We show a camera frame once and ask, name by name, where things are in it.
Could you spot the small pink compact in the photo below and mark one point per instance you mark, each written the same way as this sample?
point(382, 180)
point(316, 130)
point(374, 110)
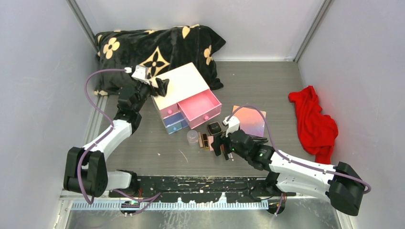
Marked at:
point(212, 140)

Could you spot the black floral plush blanket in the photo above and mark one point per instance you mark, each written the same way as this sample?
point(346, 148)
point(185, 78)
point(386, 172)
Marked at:
point(162, 50)

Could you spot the translucent plastic jar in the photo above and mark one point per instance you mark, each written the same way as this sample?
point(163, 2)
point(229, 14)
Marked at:
point(192, 138)

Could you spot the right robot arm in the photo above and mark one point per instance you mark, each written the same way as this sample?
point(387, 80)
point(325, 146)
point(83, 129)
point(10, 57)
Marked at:
point(339, 185)

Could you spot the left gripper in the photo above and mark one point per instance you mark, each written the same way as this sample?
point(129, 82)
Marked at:
point(162, 87)

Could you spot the black makeup brush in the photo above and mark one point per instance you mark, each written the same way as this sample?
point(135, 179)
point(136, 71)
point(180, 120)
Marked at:
point(259, 140)

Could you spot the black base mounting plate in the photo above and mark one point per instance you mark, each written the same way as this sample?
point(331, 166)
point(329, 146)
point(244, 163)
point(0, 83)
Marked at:
point(202, 189)

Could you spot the black gold lipstick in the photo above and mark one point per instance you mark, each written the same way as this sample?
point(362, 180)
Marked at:
point(205, 141)

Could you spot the pink drawer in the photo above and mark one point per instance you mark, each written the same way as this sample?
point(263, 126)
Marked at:
point(170, 110)
point(200, 108)

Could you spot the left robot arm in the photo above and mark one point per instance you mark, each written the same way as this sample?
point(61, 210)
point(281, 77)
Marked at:
point(86, 171)

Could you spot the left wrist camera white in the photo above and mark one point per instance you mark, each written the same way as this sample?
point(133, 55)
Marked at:
point(138, 73)

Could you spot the white drawer organizer box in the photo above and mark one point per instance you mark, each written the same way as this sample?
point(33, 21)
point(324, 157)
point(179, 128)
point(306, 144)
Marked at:
point(185, 81)

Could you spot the black square compact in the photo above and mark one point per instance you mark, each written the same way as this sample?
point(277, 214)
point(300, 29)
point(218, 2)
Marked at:
point(214, 128)

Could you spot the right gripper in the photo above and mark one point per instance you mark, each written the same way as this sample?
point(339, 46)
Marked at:
point(217, 143)

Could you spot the blue bottom left drawer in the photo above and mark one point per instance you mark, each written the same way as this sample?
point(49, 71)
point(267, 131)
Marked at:
point(174, 127)

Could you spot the red cloth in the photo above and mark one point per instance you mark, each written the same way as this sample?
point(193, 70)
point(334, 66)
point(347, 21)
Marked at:
point(316, 131)

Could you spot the holographic pink palette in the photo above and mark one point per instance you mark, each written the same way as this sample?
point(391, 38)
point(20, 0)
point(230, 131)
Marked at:
point(251, 121)

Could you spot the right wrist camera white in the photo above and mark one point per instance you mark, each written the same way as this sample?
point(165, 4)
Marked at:
point(232, 123)

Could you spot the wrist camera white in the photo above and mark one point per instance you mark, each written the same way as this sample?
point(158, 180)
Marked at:
point(138, 73)
point(232, 123)

